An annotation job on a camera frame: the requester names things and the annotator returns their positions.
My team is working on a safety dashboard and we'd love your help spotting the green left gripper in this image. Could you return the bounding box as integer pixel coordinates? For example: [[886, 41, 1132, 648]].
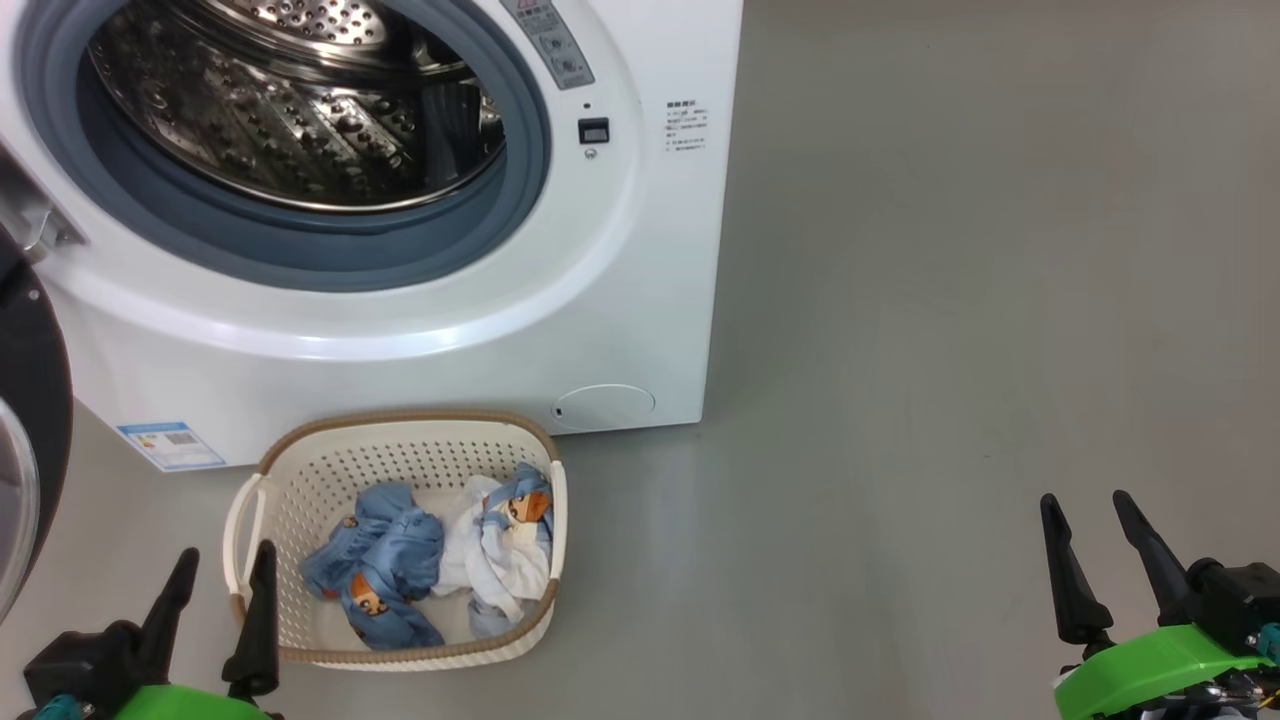
[[115, 540, 281, 720]]

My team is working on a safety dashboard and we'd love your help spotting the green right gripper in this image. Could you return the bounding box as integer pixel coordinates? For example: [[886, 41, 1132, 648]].
[[1040, 490, 1273, 720]]

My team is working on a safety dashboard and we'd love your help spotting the blue cartoon print garment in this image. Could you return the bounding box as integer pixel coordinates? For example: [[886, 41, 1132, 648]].
[[300, 482, 446, 651]]

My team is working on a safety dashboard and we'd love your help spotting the washing machine door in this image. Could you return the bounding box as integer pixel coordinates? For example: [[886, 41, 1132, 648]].
[[0, 230, 74, 623]]

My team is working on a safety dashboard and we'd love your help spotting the white garment with blue trim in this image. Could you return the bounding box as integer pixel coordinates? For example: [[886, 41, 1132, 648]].
[[432, 462, 554, 641]]

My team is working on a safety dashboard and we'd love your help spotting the white front-load washing machine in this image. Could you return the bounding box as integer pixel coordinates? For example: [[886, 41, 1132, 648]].
[[0, 0, 744, 471]]

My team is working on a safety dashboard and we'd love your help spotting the grey rubber door gasket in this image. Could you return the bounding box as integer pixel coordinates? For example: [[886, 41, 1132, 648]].
[[15, 0, 553, 293]]

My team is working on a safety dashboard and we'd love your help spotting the metal door hinge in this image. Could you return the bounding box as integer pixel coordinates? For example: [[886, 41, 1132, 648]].
[[0, 150, 87, 263]]

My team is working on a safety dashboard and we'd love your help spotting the stainless steel washing machine drum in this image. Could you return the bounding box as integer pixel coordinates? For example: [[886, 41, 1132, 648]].
[[88, 0, 506, 213]]

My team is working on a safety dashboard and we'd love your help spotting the blue energy label sticker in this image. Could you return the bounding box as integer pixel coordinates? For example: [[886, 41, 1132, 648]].
[[117, 422, 226, 471]]

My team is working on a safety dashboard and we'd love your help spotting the cream perforated laundry basket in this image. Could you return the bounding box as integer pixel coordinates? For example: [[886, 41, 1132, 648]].
[[222, 408, 569, 671]]

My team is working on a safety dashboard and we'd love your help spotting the round white filter cover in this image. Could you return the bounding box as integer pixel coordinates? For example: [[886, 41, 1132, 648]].
[[552, 384, 657, 433]]

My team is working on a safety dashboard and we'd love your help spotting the small black text sticker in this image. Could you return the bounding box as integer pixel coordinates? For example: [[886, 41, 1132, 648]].
[[665, 98, 711, 153]]

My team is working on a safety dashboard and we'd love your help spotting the grey warning label sticker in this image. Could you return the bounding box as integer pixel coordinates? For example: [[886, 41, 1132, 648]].
[[497, 0, 596, 91]]

